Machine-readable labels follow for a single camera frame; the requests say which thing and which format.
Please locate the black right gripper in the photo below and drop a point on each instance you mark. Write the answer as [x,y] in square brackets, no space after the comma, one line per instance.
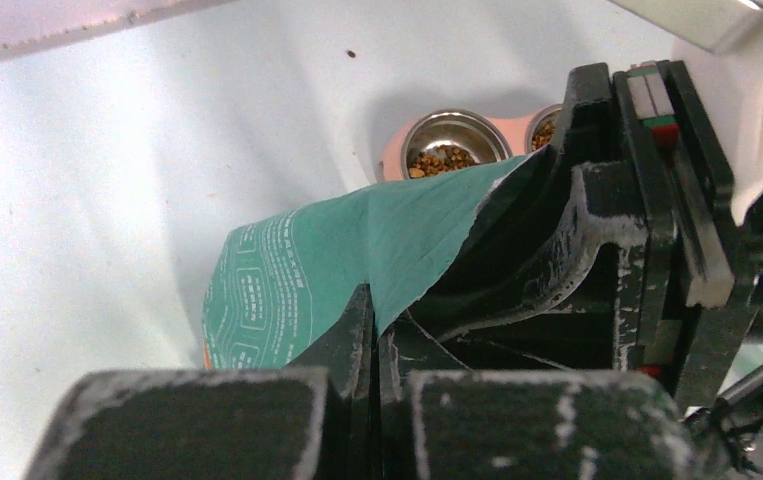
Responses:
[537,239]

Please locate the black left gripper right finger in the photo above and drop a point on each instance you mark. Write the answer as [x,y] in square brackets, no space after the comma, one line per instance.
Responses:
[441,420]

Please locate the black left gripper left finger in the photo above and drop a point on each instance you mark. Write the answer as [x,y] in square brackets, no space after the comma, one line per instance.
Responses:
[311,419]

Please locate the green pet food bag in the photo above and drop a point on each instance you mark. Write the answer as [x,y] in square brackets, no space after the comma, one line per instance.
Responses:
[281,283]

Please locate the kibble in right bowl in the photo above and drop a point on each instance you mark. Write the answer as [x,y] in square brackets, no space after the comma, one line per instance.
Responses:
[542,133]

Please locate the kibble in bowl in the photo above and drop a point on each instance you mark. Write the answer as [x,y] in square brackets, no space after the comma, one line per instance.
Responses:
[439,160]
[542,133]

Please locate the pink double bowl stand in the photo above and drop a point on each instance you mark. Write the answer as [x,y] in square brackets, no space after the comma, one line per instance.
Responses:
[512,128]

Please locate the steel bowl right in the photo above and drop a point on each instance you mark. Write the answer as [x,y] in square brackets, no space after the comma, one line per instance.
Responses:
[549,112]

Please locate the steel bowl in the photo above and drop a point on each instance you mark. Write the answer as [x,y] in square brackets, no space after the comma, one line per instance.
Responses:
[460,128]
[549,112]

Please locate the kibble in left bowl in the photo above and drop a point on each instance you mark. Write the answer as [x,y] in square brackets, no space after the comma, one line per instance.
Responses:
[439,160]

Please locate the steel bowl left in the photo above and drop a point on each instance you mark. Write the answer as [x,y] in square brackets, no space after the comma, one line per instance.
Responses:
[460,128]

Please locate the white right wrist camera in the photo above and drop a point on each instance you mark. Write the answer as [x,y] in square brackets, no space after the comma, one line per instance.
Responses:
[721,44]

